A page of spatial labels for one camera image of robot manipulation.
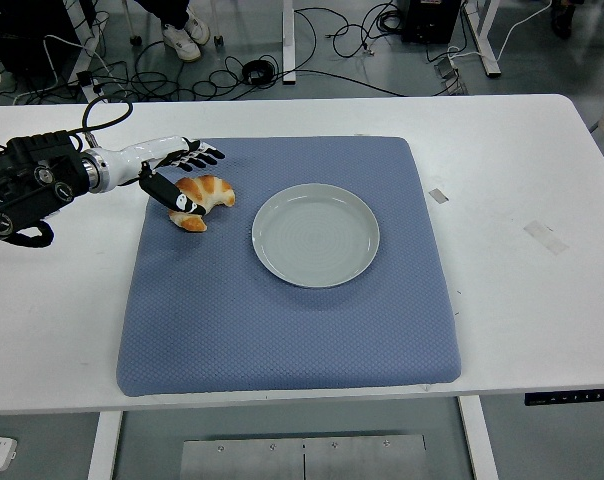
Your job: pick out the black equipment box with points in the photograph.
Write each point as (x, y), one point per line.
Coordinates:
(429, 20)

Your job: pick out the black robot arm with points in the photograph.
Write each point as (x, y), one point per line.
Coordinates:
(32, 170)

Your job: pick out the black table control panel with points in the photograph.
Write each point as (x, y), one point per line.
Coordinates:
(572, 397)

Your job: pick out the large black equipment case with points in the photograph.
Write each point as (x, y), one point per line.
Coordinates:
(27, 35)

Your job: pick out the white table leg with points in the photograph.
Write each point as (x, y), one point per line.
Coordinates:
(104, 445)
(479, 440)

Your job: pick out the person's white shoe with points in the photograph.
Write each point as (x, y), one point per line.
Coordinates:
(199, 27)
(181, 42)

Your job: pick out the grey round plate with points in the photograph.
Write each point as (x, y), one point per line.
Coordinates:
(315, 236)

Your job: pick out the large tape strip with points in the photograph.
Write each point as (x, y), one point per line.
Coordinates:
(546, 237)

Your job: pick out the chair leg with caster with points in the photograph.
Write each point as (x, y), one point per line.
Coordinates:
(134, 39)
(218, 40)

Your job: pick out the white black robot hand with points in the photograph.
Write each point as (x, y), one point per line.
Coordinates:
(127, 157)

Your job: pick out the white slanted desk leg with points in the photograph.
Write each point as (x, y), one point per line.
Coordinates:
(484, 40)

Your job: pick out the person's leg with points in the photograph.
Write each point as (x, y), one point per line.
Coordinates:
(164, 10)

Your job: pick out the white straight desk leg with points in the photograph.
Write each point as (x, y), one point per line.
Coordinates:
(288, 40)

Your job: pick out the blue quilted mat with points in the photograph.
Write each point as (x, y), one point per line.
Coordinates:
(282, 330)

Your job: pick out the person's dark shoe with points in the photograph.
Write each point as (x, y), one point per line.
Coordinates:
(562, 20)

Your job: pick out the grey metal plate with screws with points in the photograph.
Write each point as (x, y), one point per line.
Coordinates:
(302, 460)

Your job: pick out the grey metal floor device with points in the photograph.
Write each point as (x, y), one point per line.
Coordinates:
(451, 75)

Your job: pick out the striped croissant bread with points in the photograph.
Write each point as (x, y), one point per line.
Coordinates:
(212, 190)

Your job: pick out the small tape strip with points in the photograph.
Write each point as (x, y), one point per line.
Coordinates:
(438, 196)

